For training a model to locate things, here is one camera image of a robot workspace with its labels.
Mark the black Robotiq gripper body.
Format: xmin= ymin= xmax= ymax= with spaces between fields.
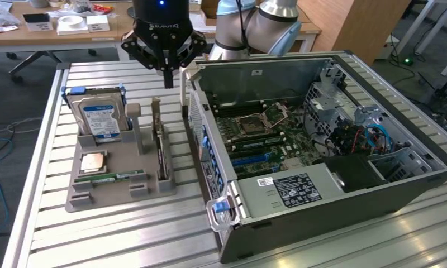
xmin=131 ymin=0 xmax=195 ymax=53

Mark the green graphics card black cooler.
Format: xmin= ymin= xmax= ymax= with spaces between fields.
xmin=150 ymin=96 xmax=171 ymax=181

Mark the wooden office desk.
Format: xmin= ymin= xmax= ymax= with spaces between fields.
xmin=118 ymin=0 xmax=322 ymax=61
xmin=0 ymin=1 xmax=120 ymax=61

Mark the stack of white papers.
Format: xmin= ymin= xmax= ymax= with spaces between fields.
xmin=191 ymin=12 xmax=218 ymax=32

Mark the small white labelled box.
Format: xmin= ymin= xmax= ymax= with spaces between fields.
xmin=86 ymin=15 xmax=110 ymax=33

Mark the flat white box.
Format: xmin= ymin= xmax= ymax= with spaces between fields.
xmin=56 ymin=22 xmax=91 ymax=36

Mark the clear bag with dark parts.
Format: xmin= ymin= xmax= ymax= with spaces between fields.
xmin=68 ymin=0 xmax=92 ymax=13

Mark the white tape roll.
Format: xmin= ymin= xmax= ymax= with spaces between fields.
xmin=57 ymin=15 xmax=88 ymax=30

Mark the hard disk in blue caddy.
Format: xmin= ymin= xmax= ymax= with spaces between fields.
xmin=61 ymin=85 xmax=131 ymax=143

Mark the white box with black top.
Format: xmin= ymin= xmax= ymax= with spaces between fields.
xmin=21 ymin=13 xmax=53 ymax=32

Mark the grey chair base with castors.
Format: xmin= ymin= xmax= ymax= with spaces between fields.
xmin=5 ymin=49 xmax=98 ymax=83

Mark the CPU socket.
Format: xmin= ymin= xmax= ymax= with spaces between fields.
xmin=235 ymin=113 xmax=272 ymax=137

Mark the metal socket cover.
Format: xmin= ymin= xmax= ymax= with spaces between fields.
xmin=263 ymin=102 xmax=291 ymax=129

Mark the black RAM stick with labels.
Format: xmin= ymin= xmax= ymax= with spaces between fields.
xmin=228 ymin=133 xmax=286 ymax=152

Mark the silver CPU chip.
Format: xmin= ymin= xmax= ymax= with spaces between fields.
xmin=80 ymin=152 xmax=106 ymax=171

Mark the clear plastic bag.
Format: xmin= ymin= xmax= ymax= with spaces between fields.
xmin=0 ymin=1 xmax=21 ymax=26

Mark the green motherboard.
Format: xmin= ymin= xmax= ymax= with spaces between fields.
xmin=204 ymin=92 xmax=326 ymax=181

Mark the tall metal disk bay cage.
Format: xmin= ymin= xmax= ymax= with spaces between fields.
xmin=303 ymin=66 xmax=362 ymax=146

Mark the green RAM stick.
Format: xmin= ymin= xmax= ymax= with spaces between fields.
xmin=73 ymin=169 xmax=146 ymax=184

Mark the wooden cabinet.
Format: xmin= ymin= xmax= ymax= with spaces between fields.
xmin=294 ymin=0 xmax=413 ymax=65

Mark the grey plastic parts rack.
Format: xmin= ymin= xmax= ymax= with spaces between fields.
xmin=65 ymin=102 xmax=178 ymax=213

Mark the white box with red button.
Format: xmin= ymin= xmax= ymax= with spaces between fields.
xmin=382 ymin=35 xmax=402 ymax=61

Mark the grey power supply unit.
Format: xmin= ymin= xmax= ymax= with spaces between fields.
xmin=238 ymin=163 xmax=346 ymax=218

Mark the low metal disk bay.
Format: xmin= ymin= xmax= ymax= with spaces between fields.
xmin=369 ymin=147 xmax=433 ymax=182

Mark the open black PC case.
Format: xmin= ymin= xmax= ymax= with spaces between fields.
xmin=179 ymin=49 xmax=447 ymax=265

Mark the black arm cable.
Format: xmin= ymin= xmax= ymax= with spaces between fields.
xmin=235 ymin=0 xmax=252 ymax=55

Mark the white floor cable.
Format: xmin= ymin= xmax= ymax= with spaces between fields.
xmin=0 ymin=116 xmax=43 ymax=134

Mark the red wire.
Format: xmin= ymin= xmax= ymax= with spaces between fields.
xmin=351 ymin=130 xmax=363 ymax=153

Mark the blue data wire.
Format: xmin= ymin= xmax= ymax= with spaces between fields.
xmin=365 ymin=122 xmax=395 ymax=153

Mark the white desk frame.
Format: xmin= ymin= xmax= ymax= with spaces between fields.
xmin=393 ymin=0 xmax=447 ymax=76

